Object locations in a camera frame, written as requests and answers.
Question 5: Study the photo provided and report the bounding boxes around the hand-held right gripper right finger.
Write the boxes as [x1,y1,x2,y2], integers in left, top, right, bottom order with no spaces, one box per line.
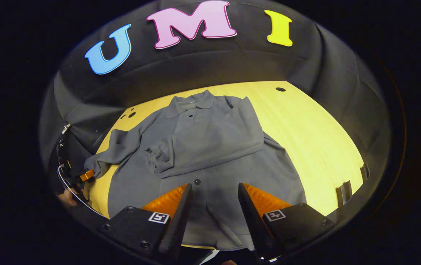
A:
[238,182,336,260]

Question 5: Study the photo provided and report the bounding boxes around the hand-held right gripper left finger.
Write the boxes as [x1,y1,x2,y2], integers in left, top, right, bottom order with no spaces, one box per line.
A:
[98,183,193,258]

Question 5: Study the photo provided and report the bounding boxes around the grey button shirt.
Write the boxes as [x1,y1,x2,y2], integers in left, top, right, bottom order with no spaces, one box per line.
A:
[84,89,307,251]

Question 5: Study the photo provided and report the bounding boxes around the black backdrop cloth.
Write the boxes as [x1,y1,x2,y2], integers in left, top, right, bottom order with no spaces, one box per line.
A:
[39,0,393,229]

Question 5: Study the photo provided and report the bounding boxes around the large grey table bracket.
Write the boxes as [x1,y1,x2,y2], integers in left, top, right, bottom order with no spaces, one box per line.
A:
[335,180,353,207]

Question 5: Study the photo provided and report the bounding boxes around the small grey table bracket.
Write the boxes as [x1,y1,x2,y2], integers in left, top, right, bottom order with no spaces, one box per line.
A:
[359,163,371,183]

